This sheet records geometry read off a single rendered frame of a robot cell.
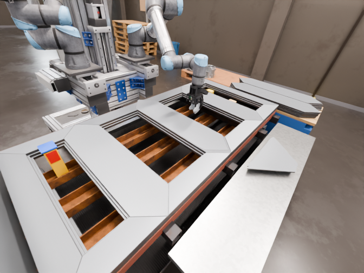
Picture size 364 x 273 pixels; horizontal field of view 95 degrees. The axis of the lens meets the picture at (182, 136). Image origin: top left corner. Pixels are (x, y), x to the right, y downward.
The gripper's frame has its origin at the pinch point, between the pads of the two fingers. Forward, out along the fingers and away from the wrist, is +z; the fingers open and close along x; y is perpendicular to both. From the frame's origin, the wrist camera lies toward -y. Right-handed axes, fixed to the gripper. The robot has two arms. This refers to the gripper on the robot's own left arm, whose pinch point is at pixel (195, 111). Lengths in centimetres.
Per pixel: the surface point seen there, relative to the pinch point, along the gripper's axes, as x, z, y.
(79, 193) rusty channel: -5, 16, 78
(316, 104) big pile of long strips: 59, 2, -91
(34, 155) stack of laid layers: -27, 3, 85
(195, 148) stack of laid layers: 21.6, 1.9, 27.4
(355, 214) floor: 133, 86, -89
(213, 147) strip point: 28.7, 0.7, 21.3
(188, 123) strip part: 5.7, 0.7, 14.2
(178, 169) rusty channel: 16.6, 17.7, 33.6
